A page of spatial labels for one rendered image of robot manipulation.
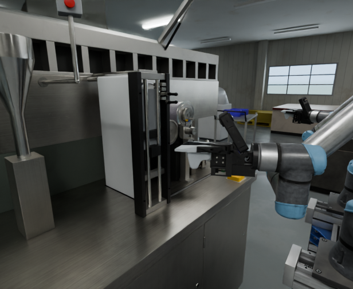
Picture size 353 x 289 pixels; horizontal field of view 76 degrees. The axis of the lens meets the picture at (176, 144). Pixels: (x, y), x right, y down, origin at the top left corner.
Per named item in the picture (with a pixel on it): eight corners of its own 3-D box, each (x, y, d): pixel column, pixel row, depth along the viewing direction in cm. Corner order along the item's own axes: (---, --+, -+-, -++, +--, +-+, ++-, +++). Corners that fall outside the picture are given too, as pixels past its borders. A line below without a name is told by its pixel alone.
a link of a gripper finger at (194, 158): (177, 171, 55) (212, 169, 57) (177, 146, 54) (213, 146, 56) (173, 168, 58) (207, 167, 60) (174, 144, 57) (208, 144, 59)
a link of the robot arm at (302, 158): (325, 183, 53) (332, 148, 51) (275, 180, 55) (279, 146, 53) (313, 171, 60) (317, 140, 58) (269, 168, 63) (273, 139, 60)
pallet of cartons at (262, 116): (279, 124, 873) (281, 111, 861) (272, 127, 802) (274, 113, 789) (245, 120, 953) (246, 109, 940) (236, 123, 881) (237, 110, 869)
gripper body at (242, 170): (207, 175, 58) (257, 179, 55) (209, 141, 57) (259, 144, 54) (209, 168, 65) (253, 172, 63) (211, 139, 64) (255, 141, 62)
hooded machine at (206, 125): (196, 139, 622) (197, 87, 587) (208, 135, 669) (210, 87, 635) (219, 143, 578) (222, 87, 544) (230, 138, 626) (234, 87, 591)
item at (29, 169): (20, 248, 71) (-19, 54, 57) (7, 230, 80) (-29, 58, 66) (65, 227, 81) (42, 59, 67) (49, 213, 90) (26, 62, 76)
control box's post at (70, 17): (75, 81, 75) (69, 14, 70) (73, 81, 76) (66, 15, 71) (80, 81, 76) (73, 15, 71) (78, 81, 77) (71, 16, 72)
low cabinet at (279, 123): (340, 129, 760) (344, 105, 740) (336, 141, 597) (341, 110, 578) (285, 124, 860) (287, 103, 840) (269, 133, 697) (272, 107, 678)
